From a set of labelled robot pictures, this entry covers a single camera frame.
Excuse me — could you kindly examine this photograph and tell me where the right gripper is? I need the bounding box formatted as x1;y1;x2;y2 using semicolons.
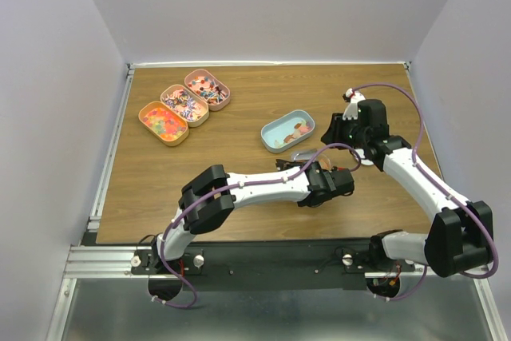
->
319;112;369;149

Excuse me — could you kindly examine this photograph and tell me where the metal scoop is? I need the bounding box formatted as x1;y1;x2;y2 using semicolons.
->
291;149;317;162

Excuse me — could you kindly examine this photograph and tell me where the grey candy tray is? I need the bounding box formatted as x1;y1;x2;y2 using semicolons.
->
260;109;315;153

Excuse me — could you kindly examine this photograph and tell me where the clear plastic cup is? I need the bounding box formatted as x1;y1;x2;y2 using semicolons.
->
315;153;332;170

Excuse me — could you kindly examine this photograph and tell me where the orange candy tray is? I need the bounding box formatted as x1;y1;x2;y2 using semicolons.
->
138;101;189;147

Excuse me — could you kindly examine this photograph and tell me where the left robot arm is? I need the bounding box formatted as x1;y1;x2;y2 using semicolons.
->
149;159;355;273

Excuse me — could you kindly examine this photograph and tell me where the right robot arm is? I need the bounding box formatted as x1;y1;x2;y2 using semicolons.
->
321;92;496;277

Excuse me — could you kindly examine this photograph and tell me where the white round lid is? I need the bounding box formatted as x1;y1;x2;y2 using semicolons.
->
355;149;374;167

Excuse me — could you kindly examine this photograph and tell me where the beige candy tray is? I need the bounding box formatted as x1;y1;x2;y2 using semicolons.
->
160;85;209;128

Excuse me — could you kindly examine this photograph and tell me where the pink candy tray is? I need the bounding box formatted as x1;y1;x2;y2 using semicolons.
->
184;69;231;111

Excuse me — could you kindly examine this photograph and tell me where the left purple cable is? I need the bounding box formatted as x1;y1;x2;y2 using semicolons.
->
159;142;362;309

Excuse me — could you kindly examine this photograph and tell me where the purple cable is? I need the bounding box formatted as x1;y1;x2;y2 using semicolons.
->
159;142;362;309
345;82;500;303

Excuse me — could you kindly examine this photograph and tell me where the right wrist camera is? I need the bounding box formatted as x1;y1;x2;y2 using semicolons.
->
343;88;366;121

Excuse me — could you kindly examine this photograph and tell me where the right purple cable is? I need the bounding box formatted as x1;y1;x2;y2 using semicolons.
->
345;82;500;303

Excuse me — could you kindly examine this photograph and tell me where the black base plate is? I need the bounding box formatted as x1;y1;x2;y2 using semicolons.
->
171;238;384;293

